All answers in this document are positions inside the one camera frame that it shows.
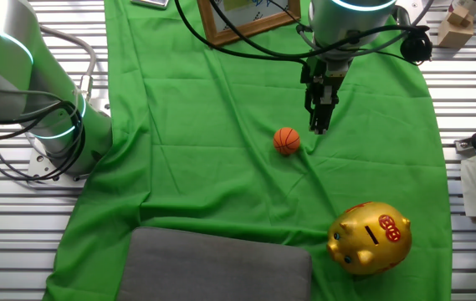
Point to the wooden picture frame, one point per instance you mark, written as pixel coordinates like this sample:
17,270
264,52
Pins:
246,31

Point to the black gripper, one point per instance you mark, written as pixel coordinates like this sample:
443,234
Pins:
325,73

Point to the large wooden block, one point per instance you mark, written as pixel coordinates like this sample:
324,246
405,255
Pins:
453,37

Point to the small orange basketball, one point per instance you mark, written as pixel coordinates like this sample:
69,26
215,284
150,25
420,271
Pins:
287,141

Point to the green cloth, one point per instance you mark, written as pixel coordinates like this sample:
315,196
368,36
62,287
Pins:
221,167

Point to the silver digital scale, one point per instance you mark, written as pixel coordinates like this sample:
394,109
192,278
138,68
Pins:
149,3

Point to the white brown small box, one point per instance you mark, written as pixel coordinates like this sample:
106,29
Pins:
469,6

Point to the grey cushion pad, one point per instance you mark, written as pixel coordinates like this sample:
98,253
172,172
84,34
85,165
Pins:
212,267

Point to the small wooden block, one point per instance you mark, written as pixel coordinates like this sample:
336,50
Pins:
460,16

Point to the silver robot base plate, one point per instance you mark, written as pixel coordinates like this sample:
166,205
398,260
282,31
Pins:
39,162

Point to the golden piggy bank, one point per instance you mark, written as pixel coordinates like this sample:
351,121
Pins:
367,240

